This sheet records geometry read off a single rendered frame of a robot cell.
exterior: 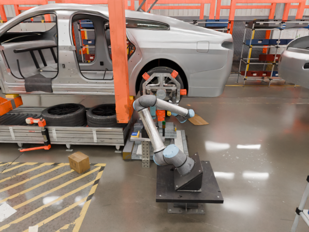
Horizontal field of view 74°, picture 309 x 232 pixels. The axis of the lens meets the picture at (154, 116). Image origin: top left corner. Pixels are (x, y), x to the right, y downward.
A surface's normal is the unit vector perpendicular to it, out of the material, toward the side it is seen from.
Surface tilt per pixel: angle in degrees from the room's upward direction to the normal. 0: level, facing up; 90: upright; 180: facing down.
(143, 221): 0
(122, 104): 90
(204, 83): 90
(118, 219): 0
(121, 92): 90
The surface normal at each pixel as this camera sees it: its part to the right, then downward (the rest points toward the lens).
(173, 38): -0.06, 0.24
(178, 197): 0.00, -0.92
